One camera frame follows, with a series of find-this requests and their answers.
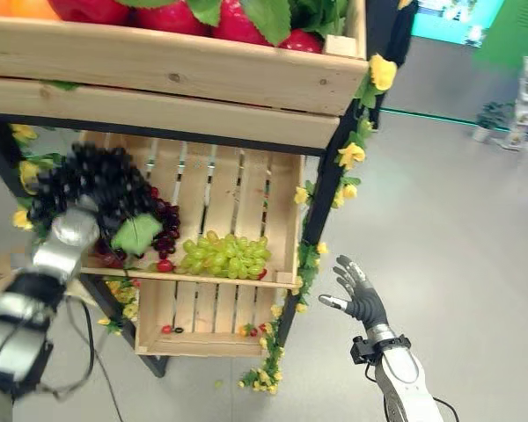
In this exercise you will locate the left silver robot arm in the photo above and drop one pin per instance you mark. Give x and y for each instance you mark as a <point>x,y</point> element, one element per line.
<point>70,233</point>

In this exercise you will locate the large wooden crate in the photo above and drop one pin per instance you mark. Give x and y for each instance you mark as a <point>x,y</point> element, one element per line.
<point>180,66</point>

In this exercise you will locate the red grape bunch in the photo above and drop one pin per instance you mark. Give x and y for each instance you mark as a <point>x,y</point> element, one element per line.
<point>169,224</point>

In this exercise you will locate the yellow flower garland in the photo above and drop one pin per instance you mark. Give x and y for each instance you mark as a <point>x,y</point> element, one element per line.
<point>382,70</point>
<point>125,296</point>
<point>23,173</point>

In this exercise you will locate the black post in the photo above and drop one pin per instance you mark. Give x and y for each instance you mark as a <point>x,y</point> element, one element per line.
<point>400,35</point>

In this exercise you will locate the green grape bunch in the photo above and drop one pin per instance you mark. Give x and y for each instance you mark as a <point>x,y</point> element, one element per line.
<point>229,257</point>

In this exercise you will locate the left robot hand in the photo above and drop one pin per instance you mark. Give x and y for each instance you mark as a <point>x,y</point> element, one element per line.
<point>110,224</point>

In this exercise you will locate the black right wrist clamp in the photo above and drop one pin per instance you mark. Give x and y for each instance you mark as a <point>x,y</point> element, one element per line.
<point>365,347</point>

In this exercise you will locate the slatted wooden crate with grapes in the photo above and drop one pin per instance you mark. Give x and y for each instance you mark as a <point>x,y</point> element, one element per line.
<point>246,189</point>

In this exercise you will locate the black metal shelf frame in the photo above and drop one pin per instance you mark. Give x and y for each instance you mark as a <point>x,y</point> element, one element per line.
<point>330,176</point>

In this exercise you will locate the wall display screen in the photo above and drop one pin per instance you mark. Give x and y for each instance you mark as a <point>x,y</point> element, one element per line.
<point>457,17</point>

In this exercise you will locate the white brochure stand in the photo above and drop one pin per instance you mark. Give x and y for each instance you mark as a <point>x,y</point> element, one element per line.
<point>527,96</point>

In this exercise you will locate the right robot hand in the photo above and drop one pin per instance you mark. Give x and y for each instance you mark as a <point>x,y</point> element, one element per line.
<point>365,299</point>

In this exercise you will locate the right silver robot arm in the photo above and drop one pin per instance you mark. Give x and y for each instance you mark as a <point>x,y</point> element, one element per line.
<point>400,373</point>

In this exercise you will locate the dark purple grape bunch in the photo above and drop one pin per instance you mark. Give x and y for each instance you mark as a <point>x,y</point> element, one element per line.
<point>101,176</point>

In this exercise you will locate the orange fruit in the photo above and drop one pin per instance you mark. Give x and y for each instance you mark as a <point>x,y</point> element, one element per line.
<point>17,8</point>

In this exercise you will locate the potted green plant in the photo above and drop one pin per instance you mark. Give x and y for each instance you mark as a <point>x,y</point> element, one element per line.
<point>493,116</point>

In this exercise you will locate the small red fruit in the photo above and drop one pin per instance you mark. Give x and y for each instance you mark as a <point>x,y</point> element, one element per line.
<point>166,329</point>
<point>262,274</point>
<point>164,265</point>

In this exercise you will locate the small slatted wooden crate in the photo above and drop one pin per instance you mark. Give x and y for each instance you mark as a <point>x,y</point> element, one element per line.
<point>211,307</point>

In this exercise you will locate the green grape leaf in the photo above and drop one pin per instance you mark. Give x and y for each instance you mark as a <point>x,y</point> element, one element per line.
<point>136,233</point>

